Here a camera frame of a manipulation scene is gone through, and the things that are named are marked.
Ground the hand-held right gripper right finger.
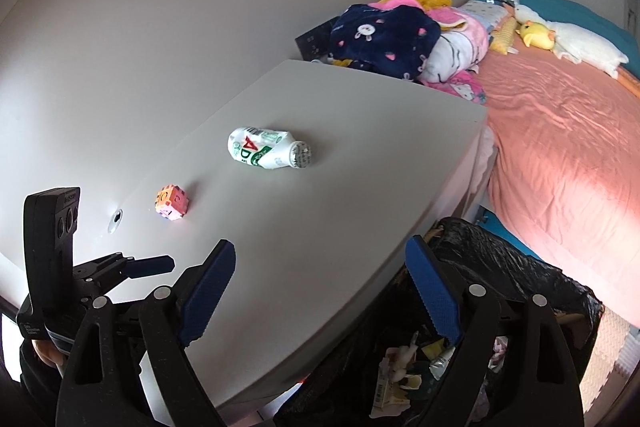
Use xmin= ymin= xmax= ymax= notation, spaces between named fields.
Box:
xmin=405 ymin=234 xmax=585 ymax=427

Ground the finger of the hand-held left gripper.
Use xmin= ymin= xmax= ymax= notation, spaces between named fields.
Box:
xmin=125 ymin=255 xmax=176 ymax=279

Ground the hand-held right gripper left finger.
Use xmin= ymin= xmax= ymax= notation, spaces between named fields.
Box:
xmin=56 ymin=239 xmax=237 ymax=427

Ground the trash bin with black bag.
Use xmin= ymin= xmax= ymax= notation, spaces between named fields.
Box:
xmin=285 ymin=217 xmax=606 ymax=427

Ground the white and green plastic bottle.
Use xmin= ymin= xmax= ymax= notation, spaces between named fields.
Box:
xmin=228 ymin=126 xmax=314 ymax=171

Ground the person's left hand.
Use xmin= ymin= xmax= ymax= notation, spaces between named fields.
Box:
xmin=31 ymin=339 xmax=66 ymax=368

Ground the pink and orange toy cube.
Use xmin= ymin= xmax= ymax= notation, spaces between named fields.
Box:
xmin=154 ymin=187 xmax=191 ymax=222

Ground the beige foam floor mat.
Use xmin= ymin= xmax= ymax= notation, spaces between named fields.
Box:
xmin=580 ymin=307 xmax=638 ymax=408

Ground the pink bed sheet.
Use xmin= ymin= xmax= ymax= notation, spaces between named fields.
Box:
xmin=470 ymin=52 xmax=640 ymax=313

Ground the pink and white blanket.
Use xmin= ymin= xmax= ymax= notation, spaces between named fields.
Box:
xmin=420 ymin=7 xmax=490 ymax=105

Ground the navy printed fleece blanket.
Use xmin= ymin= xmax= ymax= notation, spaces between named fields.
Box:
xmin=328 ymin=3 xmax=442 ymax=80

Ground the yellow long pillow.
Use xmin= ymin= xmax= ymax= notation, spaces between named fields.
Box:
xmin=489 ymin=16 xmax=521 ymax=55

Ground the black socket panel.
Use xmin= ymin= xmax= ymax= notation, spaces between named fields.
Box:
xmin=295 ymin=18 xmax=346 ymax=62

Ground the yellow duck plush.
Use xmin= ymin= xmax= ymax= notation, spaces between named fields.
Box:
xmin=517 ymin=21 xmax=557 ymax=52

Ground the light checked pillow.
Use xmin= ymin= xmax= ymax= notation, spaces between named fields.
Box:
xmin=457 ymin=0 xmax=511 ymax=32

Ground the pink fluffy cloth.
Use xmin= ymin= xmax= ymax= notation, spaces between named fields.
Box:
xmin=375 ymin=0 xmax=426 ymax=12

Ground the white goose plush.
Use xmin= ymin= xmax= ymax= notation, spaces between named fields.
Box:
xmin=515 ymin=4 xmax=631 ymax=80

